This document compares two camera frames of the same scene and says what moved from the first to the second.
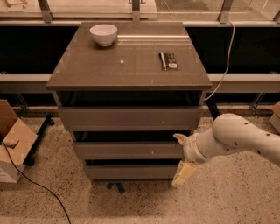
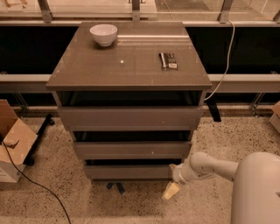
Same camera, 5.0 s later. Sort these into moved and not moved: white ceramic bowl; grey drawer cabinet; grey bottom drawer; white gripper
Moved: white gripper
Not moved: white ceramic bowl; grey drawer cabinet; grey bottom drawer
